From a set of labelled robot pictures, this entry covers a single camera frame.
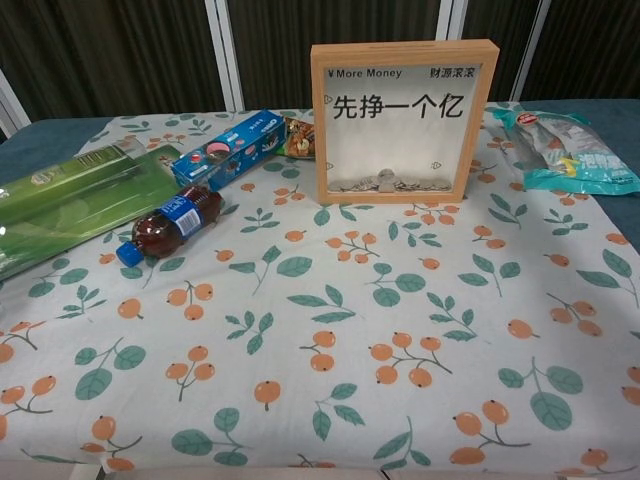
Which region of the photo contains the floral leaf print tablecloth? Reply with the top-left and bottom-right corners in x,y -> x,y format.
0,102 -> 640,480

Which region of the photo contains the coin pile inside money box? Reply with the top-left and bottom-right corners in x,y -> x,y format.
332,168 -> 450,194

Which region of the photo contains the mixed nut snack bag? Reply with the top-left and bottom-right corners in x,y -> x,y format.
279,115 -> 316,161

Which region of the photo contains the blue Oreo cookie box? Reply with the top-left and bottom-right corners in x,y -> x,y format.
169,109 -> 287,190

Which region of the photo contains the cola bottle with blue cap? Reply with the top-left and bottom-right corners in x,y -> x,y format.
115,183 -> 226,266

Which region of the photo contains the dark room divider panel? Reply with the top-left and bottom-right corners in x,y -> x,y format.
439,0 -> 544,104
0,0 -> 236,141
219,0 -> 454,112
522,0 -> 640,104

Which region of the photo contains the green toothpaste package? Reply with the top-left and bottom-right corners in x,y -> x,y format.
0,142 -> 189,282

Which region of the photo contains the teal chicken feet snack bag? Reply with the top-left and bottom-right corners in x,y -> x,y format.
487,107 -> 640,194

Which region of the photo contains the wooden frame money box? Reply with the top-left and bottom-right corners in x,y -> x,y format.
310,38 -> 500,206

